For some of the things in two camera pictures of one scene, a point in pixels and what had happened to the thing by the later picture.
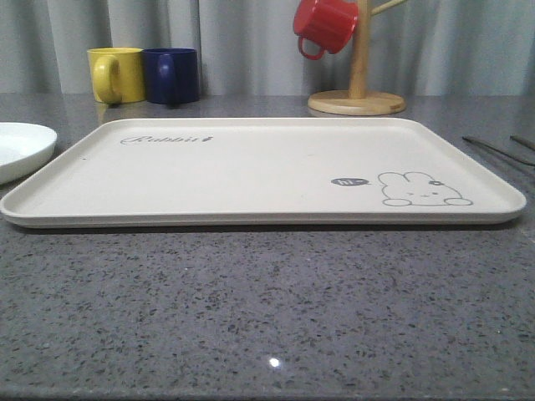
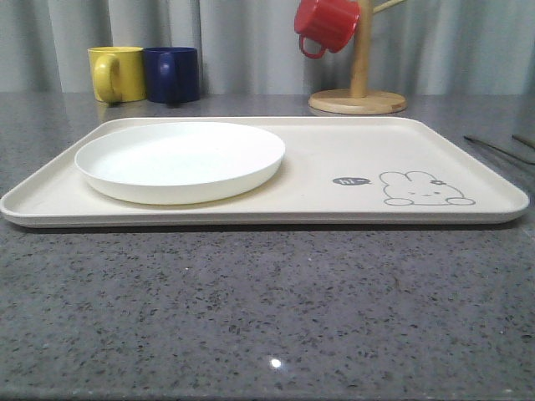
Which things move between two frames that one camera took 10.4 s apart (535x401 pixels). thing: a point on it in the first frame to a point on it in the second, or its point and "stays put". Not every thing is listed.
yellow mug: x=118 y=74 stays put
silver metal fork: x=499 y=152 stays put
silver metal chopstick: x=522 y=141 stays put
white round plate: x=24 y=148 to x=179 y=162
